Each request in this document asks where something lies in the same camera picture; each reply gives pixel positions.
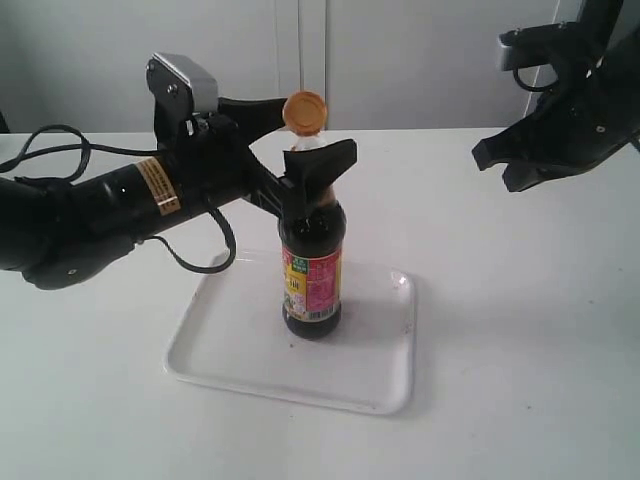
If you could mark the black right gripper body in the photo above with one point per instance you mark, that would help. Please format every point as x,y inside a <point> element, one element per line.
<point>594,108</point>

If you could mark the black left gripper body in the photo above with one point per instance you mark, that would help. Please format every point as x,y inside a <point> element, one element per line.
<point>209,176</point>

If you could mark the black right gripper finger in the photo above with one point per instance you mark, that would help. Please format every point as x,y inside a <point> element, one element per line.
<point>520,175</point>
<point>516,147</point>

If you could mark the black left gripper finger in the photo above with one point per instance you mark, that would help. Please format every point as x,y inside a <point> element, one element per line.
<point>310,173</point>
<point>252,119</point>

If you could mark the soy sauce bottle gold cap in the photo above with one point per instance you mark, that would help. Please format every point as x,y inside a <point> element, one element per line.
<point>313,229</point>

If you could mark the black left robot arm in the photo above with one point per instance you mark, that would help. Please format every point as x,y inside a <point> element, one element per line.
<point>60,231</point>

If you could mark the white plastic tray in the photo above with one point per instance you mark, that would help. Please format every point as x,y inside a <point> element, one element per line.
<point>233,337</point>

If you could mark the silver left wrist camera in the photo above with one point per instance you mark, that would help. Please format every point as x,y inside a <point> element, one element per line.
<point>181,88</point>

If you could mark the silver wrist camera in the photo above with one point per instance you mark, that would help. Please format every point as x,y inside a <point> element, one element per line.
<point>181,88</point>
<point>510,50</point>

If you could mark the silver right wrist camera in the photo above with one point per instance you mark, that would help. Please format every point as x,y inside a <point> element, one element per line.
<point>510,50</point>

